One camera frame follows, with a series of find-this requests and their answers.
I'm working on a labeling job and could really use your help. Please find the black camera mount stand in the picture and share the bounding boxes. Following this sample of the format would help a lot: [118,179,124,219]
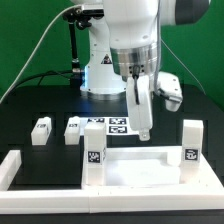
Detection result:
[63,9,91,88]

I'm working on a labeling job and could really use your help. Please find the white cable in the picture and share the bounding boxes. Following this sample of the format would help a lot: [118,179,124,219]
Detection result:
[0,3,84,104]

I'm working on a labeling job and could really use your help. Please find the black cables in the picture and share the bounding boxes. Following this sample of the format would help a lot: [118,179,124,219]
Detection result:
[6,69,74,96]

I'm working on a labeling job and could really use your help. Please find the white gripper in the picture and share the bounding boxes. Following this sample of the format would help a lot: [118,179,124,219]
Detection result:
[126,76,153,141]

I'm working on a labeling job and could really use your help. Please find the white U-shaped frame fence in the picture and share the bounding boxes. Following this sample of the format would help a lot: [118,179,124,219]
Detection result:
[0,150,224,214]

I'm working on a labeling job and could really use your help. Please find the grey camera on stand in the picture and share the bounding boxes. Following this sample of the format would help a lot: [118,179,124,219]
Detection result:
[81,3,104,17]

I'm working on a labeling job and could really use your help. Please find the white desk top tray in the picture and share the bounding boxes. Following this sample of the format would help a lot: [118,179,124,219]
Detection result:
[81,145,206,193]

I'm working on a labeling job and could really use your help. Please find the fiducial marker sheet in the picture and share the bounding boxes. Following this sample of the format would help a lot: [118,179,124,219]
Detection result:
[80,117,138,136]

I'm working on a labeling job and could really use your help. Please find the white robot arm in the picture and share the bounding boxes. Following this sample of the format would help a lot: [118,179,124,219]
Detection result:
[70,0,211,141]

